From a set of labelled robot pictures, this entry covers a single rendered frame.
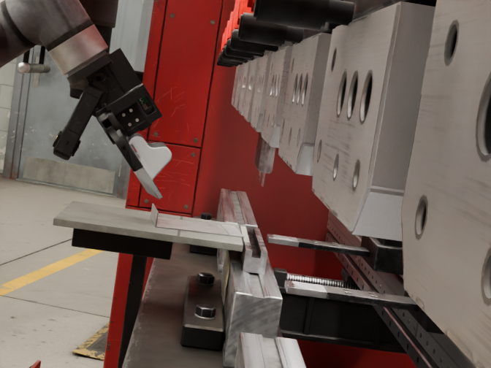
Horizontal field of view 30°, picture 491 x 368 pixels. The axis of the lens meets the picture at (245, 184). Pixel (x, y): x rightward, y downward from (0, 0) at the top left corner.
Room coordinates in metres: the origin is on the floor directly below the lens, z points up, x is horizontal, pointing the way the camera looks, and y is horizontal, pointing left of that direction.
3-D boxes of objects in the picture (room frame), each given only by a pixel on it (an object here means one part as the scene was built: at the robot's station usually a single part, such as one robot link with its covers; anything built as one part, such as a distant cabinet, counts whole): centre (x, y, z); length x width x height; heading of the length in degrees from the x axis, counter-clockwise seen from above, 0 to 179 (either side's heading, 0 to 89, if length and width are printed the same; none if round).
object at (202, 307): (1.20, 0.03, 0.91); 0.03 x 0.03 x 0.02
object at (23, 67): (2.58, 0.63, 1.20); 0.45 x 0.03 x 0.08; 6
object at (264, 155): (1.34, -0.02, 1.13); 0.10 x 0.02 x 0.10; 3
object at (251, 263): (1.32, -0.02, 0.99); 0.20 x 0.03 x 0.03; 3
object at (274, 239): (1.34, -0.17, 1.01); 0.26 x 0.12 x 0.05; 93
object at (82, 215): (1.33, 0.13, 1.00); 0.26 x 0.18 x 0.01; 93
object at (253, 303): (1.29, -0.02, 0.92); 0.39 x 0.06 x 0.10; 3
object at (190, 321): (1.30, 0.03, 0.89); 0.30 x 0.05 x 0.03; 3
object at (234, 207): (1.89, 0.01, 0.92); 0.50 x 0.06 x 0.10; 3
